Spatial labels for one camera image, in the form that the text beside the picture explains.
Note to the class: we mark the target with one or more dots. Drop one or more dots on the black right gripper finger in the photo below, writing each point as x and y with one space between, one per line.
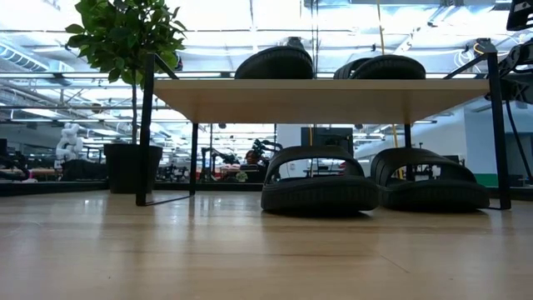
520 75

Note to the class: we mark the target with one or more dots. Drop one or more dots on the green potted plant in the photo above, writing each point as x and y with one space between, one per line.
121 37

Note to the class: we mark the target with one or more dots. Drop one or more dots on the black aluminium table frame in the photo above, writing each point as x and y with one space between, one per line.
62 187

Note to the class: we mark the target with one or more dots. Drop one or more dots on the wooden shelf with black frame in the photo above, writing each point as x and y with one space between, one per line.
320 102

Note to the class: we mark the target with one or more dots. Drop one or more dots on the green panel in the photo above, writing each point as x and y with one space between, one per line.
481 180

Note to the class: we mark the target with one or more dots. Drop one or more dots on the black covered bundle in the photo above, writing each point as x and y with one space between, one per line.
81 171

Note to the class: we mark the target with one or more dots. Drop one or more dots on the white robot figure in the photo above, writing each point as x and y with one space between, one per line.
68 143

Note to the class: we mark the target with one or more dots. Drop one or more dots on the black background robot arm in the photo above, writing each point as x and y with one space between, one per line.
266 146
208 160

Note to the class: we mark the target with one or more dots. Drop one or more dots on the black rubber slide sandal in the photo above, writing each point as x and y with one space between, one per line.
387 68
320 193
433 196
275 64

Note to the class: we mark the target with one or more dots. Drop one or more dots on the black wall monitor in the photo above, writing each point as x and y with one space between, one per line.
327 135

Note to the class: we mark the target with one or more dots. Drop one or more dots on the person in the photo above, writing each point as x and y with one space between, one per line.
251 157

